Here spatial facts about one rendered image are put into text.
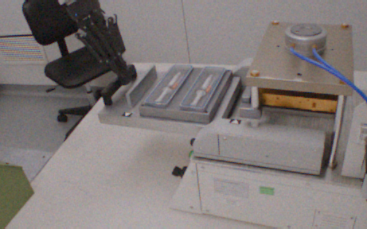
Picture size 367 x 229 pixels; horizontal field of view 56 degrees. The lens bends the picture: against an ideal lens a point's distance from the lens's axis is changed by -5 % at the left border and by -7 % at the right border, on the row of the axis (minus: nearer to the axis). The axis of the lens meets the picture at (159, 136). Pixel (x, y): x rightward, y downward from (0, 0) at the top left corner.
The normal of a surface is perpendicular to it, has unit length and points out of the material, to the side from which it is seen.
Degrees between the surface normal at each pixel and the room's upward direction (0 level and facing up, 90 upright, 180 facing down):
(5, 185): 90
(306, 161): 90
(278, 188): 90
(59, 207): 0
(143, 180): 0
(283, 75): 0
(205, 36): 90
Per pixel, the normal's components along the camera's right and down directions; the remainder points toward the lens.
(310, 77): -0.15, -0.79
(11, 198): 0.91, 0.12
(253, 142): -0.40, 0.60
